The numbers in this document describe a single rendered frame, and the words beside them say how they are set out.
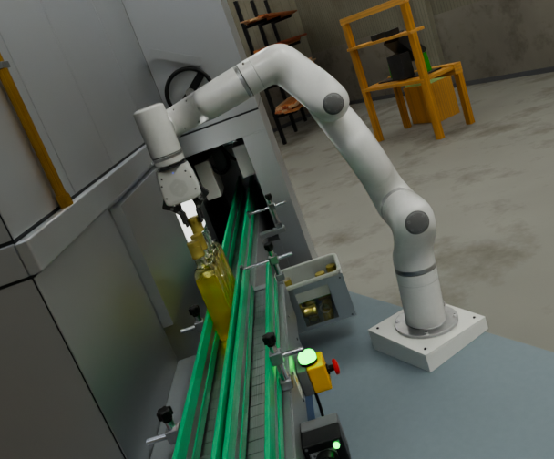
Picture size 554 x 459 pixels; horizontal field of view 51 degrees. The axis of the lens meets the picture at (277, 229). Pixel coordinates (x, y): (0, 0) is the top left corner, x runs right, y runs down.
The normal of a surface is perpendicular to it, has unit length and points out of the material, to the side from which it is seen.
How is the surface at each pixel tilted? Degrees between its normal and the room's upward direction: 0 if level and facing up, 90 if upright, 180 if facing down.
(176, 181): 90
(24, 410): 90
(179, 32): 90
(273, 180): 90
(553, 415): 0
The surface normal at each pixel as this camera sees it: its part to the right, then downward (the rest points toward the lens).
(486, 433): -0.33, -0.90
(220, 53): 0.01, 0.29
